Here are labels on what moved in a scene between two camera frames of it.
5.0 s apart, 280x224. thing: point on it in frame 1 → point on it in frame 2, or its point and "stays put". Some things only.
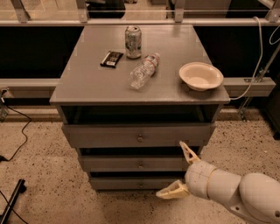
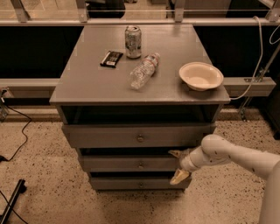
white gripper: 198,177 → 185,162
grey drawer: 133,164 stays put
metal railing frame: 273,19 stays put
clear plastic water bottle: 143,71 stays put
